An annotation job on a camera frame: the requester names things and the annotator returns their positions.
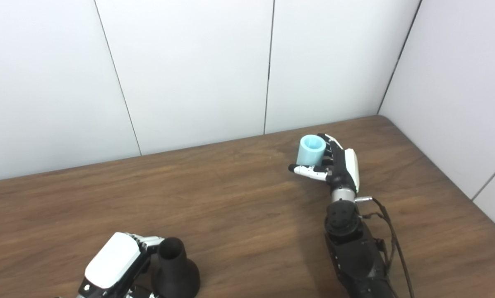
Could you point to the black flared nozzle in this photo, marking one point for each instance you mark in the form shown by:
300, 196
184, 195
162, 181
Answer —
175, 273

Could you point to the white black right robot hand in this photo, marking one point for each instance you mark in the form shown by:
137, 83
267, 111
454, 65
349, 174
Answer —
342, 167

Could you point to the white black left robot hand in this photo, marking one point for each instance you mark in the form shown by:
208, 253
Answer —
113, 260

